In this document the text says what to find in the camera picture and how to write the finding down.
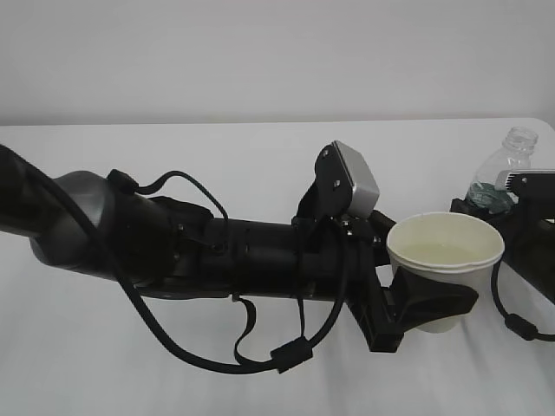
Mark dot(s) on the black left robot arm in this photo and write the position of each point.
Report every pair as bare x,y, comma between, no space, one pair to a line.
175,250

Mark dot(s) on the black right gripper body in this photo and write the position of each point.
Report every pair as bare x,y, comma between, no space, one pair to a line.
530,245

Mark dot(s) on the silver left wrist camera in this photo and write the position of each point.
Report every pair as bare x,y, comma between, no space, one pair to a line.
344,182

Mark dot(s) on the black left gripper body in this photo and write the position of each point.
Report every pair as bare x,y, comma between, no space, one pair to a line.
365,296

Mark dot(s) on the white paper cup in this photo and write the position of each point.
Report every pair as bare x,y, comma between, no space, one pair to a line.
449,247

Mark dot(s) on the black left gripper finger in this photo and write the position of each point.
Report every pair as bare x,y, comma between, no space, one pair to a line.
434,307
381,226

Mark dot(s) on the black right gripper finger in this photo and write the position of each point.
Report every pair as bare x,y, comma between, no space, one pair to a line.
500,221

